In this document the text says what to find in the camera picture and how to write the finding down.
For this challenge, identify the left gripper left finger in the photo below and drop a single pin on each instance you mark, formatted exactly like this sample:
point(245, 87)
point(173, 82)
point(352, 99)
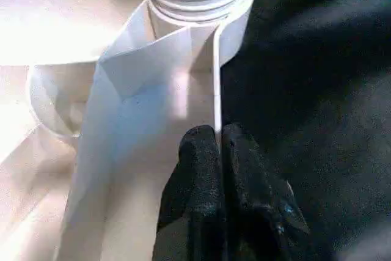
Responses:
point(195, 206)

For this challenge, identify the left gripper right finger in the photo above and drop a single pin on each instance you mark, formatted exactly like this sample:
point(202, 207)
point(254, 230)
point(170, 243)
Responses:
point(263, 212)

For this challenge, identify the white plastic table top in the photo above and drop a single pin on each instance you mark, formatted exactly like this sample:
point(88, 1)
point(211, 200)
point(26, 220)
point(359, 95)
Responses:
point(61, 29)

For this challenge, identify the black plastic mat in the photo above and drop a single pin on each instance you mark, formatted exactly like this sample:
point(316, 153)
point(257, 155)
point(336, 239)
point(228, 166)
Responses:
point(317, 90)

